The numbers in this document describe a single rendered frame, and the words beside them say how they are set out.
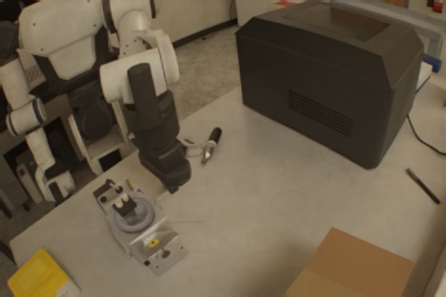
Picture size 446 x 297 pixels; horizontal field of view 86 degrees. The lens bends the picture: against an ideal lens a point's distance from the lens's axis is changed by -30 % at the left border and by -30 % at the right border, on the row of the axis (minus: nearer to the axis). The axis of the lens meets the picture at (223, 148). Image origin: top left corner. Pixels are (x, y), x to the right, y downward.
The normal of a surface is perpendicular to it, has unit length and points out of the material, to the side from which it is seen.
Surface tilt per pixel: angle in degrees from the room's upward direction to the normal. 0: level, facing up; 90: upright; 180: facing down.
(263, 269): 0
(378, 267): 0
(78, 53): 81
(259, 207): 0
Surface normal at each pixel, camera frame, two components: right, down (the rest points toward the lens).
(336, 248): -0.11, -0.76
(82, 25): 0.45, 0.40
